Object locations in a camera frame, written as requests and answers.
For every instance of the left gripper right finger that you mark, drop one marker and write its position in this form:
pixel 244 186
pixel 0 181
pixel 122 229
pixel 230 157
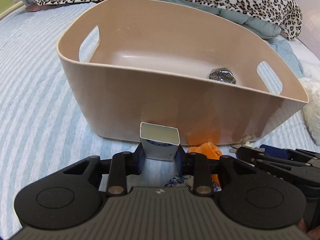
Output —
pixel 196 165

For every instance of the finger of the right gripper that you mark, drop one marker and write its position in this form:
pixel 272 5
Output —
pixel 254 157
pixel 289 154

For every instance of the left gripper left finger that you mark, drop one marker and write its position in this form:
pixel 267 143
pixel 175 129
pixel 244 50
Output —
pixel 122 165

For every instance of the orange knitted pouch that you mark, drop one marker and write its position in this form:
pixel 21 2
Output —
pixel 211 151

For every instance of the tall white carton box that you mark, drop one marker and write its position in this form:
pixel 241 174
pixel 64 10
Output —
pixel 159 142

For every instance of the clear bag of dried herbs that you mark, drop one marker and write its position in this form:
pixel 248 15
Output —
pixel 223 75

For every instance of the blue white porcelain-pattern box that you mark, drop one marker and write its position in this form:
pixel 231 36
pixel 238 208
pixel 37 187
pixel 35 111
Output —
pixel 180 180

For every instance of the white plush toy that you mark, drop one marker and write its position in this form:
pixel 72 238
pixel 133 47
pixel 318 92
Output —
pixel 311 109

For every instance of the blue striped bed sheet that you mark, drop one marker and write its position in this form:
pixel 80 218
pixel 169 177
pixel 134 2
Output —
pixel 42 126

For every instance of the beige plastic storage basket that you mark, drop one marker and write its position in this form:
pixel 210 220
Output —
pixel 133 61

